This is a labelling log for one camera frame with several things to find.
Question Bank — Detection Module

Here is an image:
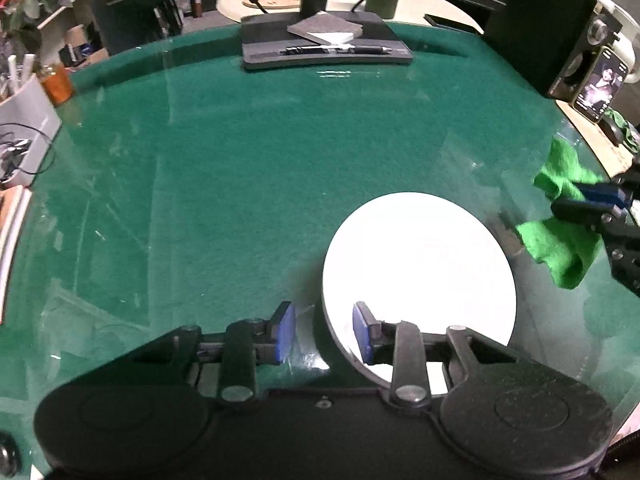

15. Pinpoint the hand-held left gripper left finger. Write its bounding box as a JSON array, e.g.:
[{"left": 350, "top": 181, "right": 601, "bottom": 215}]
[{"left": 130, "top": 301, "right": 297, "bottom": 406}]

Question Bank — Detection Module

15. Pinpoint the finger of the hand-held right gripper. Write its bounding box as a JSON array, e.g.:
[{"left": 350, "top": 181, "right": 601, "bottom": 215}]
[
  {"left": 579, "top": 157, "right": 640, "bottom": 207},
  {"left": 550, "top": 196, "right": 640, "bottom": 257}
]

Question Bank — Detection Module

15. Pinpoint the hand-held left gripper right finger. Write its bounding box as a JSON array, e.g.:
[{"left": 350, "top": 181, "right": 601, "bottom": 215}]
[{"left": 352, "top": 301, "right": 521, "bottom": 407}]

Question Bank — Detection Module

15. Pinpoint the bright green cleaning cloth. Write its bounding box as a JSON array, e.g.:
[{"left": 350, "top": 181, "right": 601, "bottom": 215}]
[{"left": 515, "top": 137, "right": 606, "bottom": 291}]

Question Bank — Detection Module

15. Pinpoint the white round plate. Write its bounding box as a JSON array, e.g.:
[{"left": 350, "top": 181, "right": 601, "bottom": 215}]
[{"left": 321, "top": 192, "right": 517, "bottom": 396}]

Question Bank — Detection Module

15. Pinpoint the tan mouse pad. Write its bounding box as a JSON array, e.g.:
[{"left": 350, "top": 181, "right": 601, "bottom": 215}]
[{"left": 556, "top": 100, "right": 640, "bottom": 176}]

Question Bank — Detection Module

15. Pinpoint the black computer mouse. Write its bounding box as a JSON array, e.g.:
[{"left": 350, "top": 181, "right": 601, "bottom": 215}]
[{"left": 600, "top": 112, "right": 623, "bottom": 143}]

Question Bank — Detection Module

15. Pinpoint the small green rag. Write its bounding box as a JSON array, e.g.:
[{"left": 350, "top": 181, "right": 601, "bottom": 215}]
[{"left": 607, "top": 110, "right": 640, "bottom": 153}]

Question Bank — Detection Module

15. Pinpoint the smartphone with lit screen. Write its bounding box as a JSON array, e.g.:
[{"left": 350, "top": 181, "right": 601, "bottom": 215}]
[{"left": 572, "top": 46, "right": 630, "bottom": 123}]

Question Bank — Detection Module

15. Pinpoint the black speaker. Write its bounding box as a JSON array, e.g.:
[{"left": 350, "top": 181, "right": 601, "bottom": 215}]
[{"left": 485, "top": 0, "right": 623, "bottom": 101}]

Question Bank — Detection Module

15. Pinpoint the black flat phone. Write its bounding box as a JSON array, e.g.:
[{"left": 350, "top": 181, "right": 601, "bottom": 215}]
[{"left": 425, "top": 12, "right": 483, "bottom": 36}]

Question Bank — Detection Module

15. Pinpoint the black pen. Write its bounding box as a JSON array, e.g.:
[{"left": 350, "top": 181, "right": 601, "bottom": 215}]
[{"left": 279, "top": 45, "right": 392, "bottom": 56}]

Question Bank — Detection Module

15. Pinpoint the grey monitor stand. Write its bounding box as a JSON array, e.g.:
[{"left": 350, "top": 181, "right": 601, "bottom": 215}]
[{"left": 241, "top": 0, "right": 415, "bottom": 70}]

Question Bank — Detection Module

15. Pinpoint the stack of books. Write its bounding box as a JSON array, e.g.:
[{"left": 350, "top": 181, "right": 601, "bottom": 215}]
[{"left": 0, "top": 185, "right": 33, "bottom": 326}]

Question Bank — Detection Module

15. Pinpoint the grey sticky note pad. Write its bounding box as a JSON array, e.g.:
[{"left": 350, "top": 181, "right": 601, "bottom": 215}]
[{"left": 286, "top": 15, "right": 365, "bottom": 46}]

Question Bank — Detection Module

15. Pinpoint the orange jar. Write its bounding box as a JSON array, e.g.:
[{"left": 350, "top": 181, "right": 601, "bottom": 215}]
[{"left": 40, "top": 65, "right": 76, "bottom": 107}]

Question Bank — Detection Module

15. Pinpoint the grey desk organizer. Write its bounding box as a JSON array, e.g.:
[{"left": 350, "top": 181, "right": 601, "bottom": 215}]
[{"left": 0, "top": 77, "right": 62, "bottom": 188}]

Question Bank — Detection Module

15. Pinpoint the bundle of pens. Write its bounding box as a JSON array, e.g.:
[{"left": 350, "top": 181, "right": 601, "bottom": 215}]
[{"left": 0, "top": 52, "right": 38, "bottom": 101}]

